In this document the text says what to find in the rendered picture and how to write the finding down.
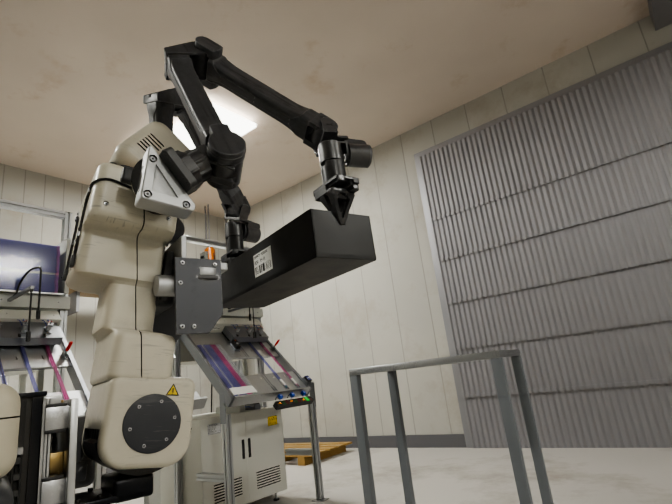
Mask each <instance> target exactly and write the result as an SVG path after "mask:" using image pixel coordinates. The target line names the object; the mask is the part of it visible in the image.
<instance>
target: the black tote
mask: <svg viewBox="0 0 672 504"><path fill-rule="evenodd" d="M373 261H376V253H375V247H374V241H373V235H372V229H371V223H370V217H369V216H365V215H357V214H350V213H348V217H347V220H346V224H345V225H341V224H340V223H339V221H338V219H337V217H336V214H335V212H334V211H327V210H319V209H311V208H310V209H309V210H307V211H306V212H304V213H303V214H301V215H300V216H298V217H297V218H295V219H294V220H292V221H291V222H289V223H288V224H286V225H285V226H283V227H282V228H280V229H279V230H277V231H276V232H274V233H273V234H271V235H270V236H268V237H267V238H265V239H264V240H262V241H261V242H259V243H258V244H256V245H255V246H253V247H252V248H250V249H249V250H247V251H246V252H244V253H243V254H241V255H240V256H238V257H237V258H235V259H234V260H232V261H231V262H229V263H228V270H227V271H225V272H224V273H222V274H221V278H222V299H223V308H257V307H266V306H268V305H271V304H273V303H275V302H278V301H280V300H283V299H285V298H287V297H290V296H292V295H295V294H297V293H299V292H302V291H304V290H306V289H309V288H311V287H314V286H316V285H318V284H321V283H323V282H326V281H328V280H330V279H333V278H335V277H338V276H340V275H342V274H345V273H347V272H350V271H352V270H354V269H357V268H359V267H362V266H364V265H366V264H369V263H371V262H373Z"/></svg>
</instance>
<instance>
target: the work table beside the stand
mask: <svg viewBox="0 0 672 504"><path fill-rule="evenodd" d="M520 355H521V354H520V350H519V349H511V350H495V351H487V352H479V353H472V354H464V355H456V356H449V357H441V358H433V359H426V360H418V361H410V362H402V363H395V364H387V365H379V366H372V367H364V368H356V369H349V376H350V385H351V393H352V401H353V410H354V418H355V427H356V435H357V443H358V452H359V460H360V469H361V477H362V485H363V494H364V502H365V504H377V502H376V494H375V486H374V478H373V470H372V462H371V454H370V446H369V438H368V430H367V422H366V414H365V406H364V398H363V390H362V382H361V375H362V374H371V373H380V372H387V377H388V384H389V391H390V398H391V405H392V412H393V419H394V426H395V433H396V440H397V447H398V454H399V461H400V468H401V476H402V483H403V490H404V497H405V504H416V502H415V495H414V489H413V482H412V475H411V468H410V461H409V455H408V448H407V441H406V434H405V427H404V421H403V414H402V407H401V400H400V393H399V387H398V380H397V373H396V371H397V370H405V369H413V368H421V367H430V366H438V365H446V364H454V363H463V362H471V361H479V360H487V359H490V360H491V365H492V370H493V375H494V380H495V384H496V389H497V394H498V399H499V404H500V409H501V414H502V419H503V424H504V429H505V433H506V438H507V443H508V448H509V453H510V458H511V463H512V468H513V473H514V478H515V482H516V487H517V492H518V497H519V502H520V504H533V500H532V495H531V490H530V486H529V481H528V476H527V471H526V467H525V462H524V457H523V453H522V448H521V443H520V438H519V434H518V429H517V424H516V419H515V415H514V410H513V405H512V401H511V396H510V391H509V386H508V382H507V377H506V372H505V367H504V363H503V358H504V357H511V361H512V365H513V370H514V374H515V379H516V384H517V388H518V393H519V398H520V402H521V407H522V411H523V416H524V421H525V425H526V430H527V434H528V439H529V444H530V448H531V453H532V458H533V462H534V467H535V471H536V476H537V481H538V485H539V490H540V495H541V499H542V504H554V503H553V498H552V494H551V489H550V485H549V480H548V476H547V471H546V467H545V462H544V458H543V453H542V449H541V444H540V440H539V435H538V431H537V426H536V422H535V417H534V413H533V408H532V404H531V399H530V395H529V390H528V386H527V381H526V377H525V372H524V368H523V363H522V359H521V356H520Z"/></svg>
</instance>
